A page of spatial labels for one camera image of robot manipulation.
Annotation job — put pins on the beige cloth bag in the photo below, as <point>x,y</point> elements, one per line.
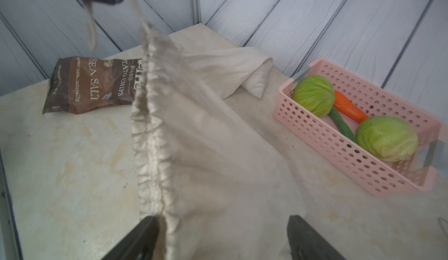
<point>224,71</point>
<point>217,189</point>

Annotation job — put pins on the green cucumber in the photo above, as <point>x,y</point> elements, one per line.
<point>343,128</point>

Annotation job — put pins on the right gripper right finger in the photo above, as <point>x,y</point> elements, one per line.
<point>307,244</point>

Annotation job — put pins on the pink plastic basket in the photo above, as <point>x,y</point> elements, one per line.
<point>375,176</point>

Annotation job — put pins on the green cabbage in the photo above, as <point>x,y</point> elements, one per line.
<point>316,94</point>
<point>390,139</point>

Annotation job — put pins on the right green cabbage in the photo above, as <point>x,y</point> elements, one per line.
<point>390,139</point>

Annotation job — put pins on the brown chips bag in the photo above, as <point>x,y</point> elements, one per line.
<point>81,84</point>

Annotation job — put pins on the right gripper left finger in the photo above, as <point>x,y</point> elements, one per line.
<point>138,244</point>

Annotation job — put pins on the left green cabbage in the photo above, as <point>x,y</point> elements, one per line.
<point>316,94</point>

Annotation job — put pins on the orange carrot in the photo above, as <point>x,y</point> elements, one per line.
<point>345,106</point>

